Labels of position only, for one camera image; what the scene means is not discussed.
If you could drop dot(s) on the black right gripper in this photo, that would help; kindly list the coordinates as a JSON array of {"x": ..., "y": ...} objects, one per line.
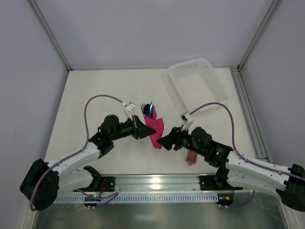
[{"x": 177, "y": 139}]

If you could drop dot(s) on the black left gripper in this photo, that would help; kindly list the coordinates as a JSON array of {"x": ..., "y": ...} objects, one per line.
[{"x": 136, "y": 127}]

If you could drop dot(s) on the pink paper napkin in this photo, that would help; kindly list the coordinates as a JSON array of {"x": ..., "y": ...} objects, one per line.
[{"x": 158, "y": 125}]

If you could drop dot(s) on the blue metallic fork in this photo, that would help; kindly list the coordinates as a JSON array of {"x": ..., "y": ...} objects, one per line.
[{"x": 143, "y": 108}]

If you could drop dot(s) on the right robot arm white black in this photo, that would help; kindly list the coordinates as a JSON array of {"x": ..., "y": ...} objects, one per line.
[{"x": 238, "y": 171}]

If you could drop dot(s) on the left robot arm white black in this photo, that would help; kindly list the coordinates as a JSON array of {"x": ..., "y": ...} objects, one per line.
[{"x": 45, "y": 181}]

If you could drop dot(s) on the brown utensil tray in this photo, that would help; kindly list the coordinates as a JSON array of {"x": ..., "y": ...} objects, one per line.
[{"x": 191, "y": 158}]

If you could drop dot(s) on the white plastic basket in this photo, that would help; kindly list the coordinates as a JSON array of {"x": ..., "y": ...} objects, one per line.
[{"x": 198, "y": 83}]

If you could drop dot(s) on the left controller board black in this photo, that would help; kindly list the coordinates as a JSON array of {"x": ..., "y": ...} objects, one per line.
[{"x": 92, "y": 201}]

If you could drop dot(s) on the controller board black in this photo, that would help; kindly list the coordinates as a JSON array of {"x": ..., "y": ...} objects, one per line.
[
  {"x": 92, "y": 201},
  {"x": 224, "y": 202}
]

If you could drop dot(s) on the right controller board black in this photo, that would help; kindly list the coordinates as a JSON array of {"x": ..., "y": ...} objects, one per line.
[{"x": 224, "y": 202}]

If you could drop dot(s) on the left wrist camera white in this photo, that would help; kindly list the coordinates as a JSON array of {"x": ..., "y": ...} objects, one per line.
[{"x": 128, "y": 108}]

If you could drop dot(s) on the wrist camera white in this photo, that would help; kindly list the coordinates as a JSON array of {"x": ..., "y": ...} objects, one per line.
[
  {"x": 187, "y": 121},
  {"x": 128, "y": 108}
]

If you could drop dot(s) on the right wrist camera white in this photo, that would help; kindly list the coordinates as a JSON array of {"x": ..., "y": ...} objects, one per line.
[{"x": 187, "y": 121}]

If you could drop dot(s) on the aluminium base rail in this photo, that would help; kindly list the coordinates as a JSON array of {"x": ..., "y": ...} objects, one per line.
[{"x": 135, "y": 183}]

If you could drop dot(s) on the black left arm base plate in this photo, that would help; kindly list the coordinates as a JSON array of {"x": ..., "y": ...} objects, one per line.
[{"x": 104, "y": 184}]

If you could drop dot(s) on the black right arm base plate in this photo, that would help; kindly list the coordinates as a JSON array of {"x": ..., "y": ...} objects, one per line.
[{"x": 215, "y": 183}]

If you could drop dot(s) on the right side aluminium rail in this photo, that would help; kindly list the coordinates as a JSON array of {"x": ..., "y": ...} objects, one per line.
[{"x": 254, "y": 132}]

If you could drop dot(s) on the white slotted cable duct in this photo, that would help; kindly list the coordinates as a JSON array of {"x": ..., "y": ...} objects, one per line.
[{"x": 142, "y": 198}]

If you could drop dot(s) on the left aluminium frame post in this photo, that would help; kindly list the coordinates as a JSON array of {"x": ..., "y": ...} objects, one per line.
[{"x": 40, "y": 17}]

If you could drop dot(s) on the aluminium frame post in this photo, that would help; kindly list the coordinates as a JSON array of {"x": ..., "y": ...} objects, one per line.
[
  {"x": 40, "y": 17},
  {"x": 271, "y": 11}
]

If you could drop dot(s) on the right aluminium frame post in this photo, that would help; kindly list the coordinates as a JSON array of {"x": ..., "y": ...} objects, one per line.
[{"x": 271, "y": 11}]

